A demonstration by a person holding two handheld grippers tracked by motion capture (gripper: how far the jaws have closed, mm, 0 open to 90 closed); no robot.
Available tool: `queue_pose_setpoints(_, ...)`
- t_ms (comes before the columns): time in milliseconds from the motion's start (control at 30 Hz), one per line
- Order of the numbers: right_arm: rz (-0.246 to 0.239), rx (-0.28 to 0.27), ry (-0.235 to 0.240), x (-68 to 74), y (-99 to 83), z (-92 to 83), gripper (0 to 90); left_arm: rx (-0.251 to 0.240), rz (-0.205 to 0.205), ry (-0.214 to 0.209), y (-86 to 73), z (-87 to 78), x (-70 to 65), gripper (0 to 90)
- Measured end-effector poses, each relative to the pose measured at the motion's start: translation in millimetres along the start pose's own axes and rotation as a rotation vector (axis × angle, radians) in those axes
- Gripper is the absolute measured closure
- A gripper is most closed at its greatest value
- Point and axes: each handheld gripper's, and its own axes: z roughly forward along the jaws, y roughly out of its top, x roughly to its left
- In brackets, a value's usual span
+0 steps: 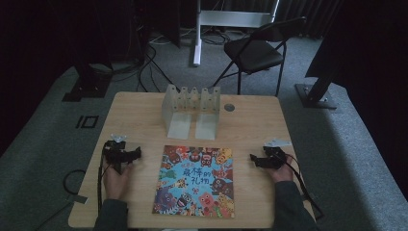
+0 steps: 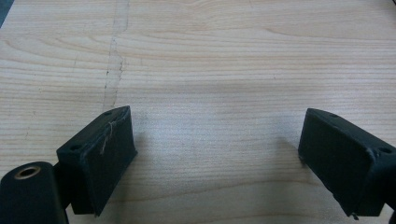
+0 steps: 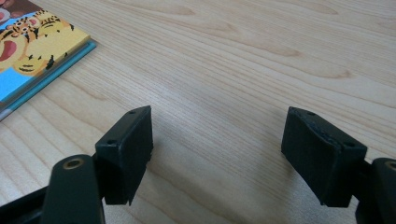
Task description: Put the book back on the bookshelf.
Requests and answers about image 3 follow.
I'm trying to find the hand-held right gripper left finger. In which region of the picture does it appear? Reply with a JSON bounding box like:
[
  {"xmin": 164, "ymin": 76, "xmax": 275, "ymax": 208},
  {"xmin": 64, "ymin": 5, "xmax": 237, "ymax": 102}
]
[{"xmin": 94, "ymin": 105, "xmax": 154, "ymax": 206}]

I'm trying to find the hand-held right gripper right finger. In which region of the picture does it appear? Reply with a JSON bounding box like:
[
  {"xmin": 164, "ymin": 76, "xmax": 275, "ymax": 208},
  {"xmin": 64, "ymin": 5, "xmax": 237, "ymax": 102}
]
[{"xmin": 280, "ymin": 105, "xmax": 369, "ymax": 209}]

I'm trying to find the colourful cartoon picture book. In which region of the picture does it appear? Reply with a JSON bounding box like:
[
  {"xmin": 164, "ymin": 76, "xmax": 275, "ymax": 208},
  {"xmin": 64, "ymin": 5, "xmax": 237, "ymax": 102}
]
[{"xmin": 0, "ymin": 0, "xmax": 98, "ymax": 122}]

